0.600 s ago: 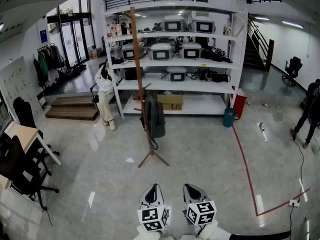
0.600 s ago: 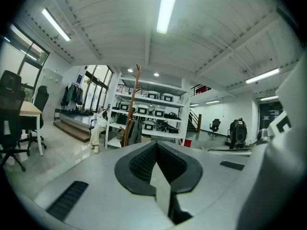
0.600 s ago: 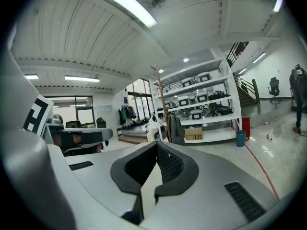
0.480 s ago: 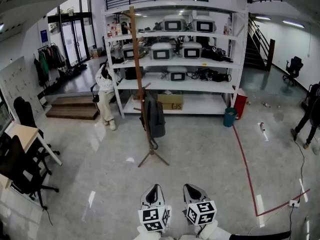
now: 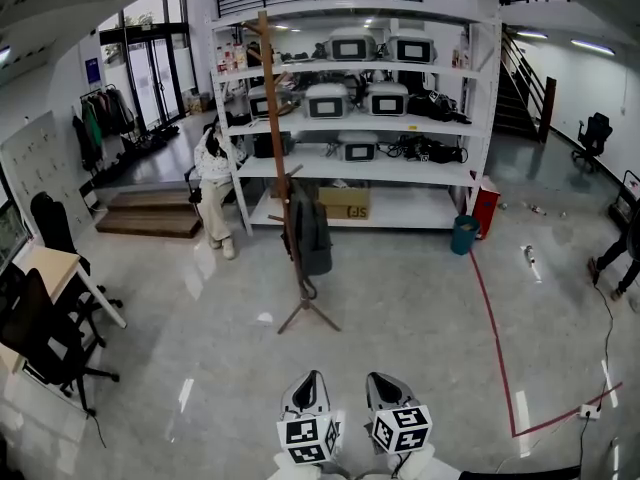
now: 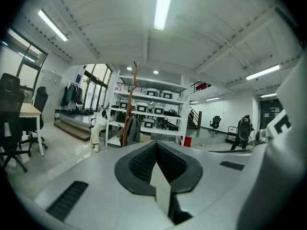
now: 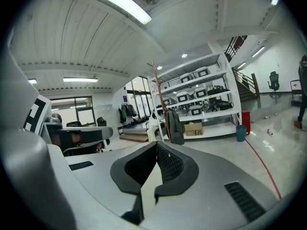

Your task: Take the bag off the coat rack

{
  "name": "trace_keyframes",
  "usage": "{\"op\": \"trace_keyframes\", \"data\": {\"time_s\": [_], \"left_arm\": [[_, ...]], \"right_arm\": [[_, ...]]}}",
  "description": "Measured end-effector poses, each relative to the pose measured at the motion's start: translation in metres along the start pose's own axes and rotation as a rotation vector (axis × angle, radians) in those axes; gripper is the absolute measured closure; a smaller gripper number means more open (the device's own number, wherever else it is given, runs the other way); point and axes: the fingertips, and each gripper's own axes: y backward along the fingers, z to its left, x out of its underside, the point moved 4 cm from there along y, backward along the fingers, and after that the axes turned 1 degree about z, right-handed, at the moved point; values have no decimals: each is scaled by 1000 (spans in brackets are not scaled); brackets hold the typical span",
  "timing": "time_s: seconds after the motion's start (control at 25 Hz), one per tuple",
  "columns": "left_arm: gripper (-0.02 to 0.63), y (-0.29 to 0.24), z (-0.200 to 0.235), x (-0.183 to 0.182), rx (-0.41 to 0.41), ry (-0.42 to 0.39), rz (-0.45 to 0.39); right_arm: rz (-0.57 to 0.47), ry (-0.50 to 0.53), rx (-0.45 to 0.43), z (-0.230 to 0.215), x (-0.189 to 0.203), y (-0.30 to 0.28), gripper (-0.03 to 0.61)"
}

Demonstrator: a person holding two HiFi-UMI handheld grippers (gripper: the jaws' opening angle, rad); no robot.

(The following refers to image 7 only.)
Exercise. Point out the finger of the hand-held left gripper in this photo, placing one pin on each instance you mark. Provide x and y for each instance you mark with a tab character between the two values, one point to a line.
91	148
96	129

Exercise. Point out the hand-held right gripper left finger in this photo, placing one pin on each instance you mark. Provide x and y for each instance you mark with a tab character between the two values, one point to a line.
96	176

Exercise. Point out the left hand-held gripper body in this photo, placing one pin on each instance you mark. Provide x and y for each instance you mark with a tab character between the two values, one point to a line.
36	114

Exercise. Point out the black frame window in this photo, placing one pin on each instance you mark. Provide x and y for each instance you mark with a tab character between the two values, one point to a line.
82	111

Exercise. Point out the group of white screen appliances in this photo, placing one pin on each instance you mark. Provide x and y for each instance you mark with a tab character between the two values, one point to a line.
184	96

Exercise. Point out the wooden coat rack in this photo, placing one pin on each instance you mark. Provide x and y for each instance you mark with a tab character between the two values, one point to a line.
160	90

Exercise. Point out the clothes rail with garments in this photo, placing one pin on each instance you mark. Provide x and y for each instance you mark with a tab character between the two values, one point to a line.
126	112

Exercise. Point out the white locker panel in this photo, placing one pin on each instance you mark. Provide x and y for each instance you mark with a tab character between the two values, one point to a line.
103	110

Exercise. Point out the white metal shelving unit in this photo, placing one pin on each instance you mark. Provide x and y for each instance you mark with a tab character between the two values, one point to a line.
216	128

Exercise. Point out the black headrest office chair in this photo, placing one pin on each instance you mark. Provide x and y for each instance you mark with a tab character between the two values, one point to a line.
274	81

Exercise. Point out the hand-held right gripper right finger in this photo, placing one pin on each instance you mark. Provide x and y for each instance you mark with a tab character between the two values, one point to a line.
216	176

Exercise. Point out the staircase with dark railing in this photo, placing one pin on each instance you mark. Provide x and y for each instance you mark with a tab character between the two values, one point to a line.
247	85

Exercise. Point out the large black gear pile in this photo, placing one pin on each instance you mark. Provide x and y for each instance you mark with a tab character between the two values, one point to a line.
218	88

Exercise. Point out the platform trolley cart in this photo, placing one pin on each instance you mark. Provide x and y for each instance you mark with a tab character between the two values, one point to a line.
295	85

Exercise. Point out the wooden platform steps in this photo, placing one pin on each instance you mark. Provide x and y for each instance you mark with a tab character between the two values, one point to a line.
134	135

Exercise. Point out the red metal cabinet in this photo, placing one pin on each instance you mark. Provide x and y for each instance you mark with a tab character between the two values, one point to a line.
246	121

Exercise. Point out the printed cardboard box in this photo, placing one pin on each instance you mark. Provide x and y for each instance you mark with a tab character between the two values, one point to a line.
192	129

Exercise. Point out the glass entrance door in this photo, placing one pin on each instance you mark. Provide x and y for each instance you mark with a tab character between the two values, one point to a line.
141	97

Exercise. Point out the teal waste bin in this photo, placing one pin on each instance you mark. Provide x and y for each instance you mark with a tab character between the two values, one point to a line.
241	133

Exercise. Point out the blue wall poster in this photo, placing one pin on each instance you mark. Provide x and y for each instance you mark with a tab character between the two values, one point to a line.
124	99

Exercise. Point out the grey backpack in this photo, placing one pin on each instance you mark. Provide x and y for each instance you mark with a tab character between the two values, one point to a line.
175	128

